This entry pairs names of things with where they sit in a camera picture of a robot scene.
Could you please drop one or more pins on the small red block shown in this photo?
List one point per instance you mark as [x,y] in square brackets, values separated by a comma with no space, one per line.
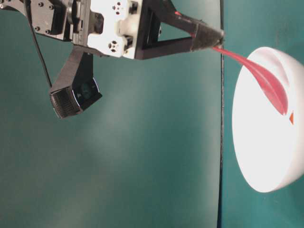
[291,118]

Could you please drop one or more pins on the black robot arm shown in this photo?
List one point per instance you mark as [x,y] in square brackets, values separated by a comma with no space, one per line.
[52,18]

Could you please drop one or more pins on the red plastic spoon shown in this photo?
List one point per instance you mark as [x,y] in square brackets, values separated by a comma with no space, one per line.
[270,85]

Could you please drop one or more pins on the white bowl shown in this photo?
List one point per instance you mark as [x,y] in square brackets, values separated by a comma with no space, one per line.
[268,148]

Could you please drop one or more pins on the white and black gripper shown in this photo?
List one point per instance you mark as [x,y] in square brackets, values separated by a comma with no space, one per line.
[117,28]

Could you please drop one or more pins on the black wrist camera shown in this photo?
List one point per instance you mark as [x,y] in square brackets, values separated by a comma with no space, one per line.
[75,88]

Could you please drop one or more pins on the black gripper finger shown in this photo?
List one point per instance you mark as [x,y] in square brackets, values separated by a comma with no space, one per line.
[166,12]

